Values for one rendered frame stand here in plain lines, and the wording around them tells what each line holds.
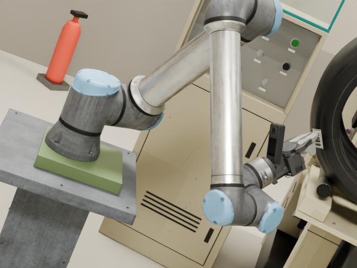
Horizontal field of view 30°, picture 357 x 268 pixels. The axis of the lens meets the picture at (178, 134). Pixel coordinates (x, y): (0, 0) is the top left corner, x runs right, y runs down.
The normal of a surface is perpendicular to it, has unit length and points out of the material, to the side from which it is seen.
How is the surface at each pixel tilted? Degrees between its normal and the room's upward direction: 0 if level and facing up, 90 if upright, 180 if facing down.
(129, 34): 90
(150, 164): 90
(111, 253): 0
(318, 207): 90
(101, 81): 4
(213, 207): 93
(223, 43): 69
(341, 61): 76
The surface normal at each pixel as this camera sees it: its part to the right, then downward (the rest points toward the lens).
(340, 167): -0.40, 0.32
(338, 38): 0.07, 0.36
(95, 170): 0.39, -0.88
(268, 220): 0.62, 0.48
